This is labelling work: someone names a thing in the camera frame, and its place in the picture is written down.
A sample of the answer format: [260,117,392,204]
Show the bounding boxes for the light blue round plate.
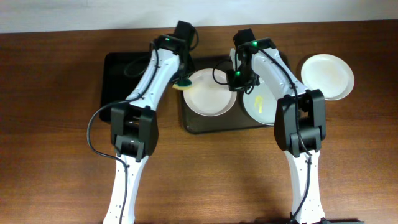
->
[243,80,277,126]

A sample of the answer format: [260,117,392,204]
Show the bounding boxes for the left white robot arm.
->
[103,21,198,223]

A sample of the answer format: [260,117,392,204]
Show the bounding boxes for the green and yellow sponge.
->
[172,78,192,91]

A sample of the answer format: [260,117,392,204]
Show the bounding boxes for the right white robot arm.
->
[226,29,327,223]

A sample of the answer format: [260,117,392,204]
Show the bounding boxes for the black rectangular tray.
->
[100,52,150,107]

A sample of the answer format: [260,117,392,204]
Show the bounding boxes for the dark brown serving tray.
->
[179,55,273,134]

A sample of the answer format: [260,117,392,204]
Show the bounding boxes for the white round plate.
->
[301,54,355,101]

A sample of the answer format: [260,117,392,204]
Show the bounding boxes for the pink round plate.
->
[183,68,237,117]

